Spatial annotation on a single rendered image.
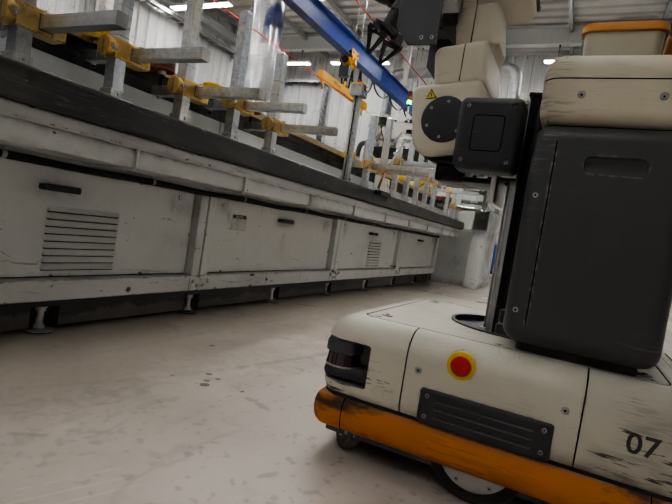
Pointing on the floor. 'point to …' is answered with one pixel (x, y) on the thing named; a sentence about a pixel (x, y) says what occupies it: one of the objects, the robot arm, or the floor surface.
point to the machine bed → (173, 229)
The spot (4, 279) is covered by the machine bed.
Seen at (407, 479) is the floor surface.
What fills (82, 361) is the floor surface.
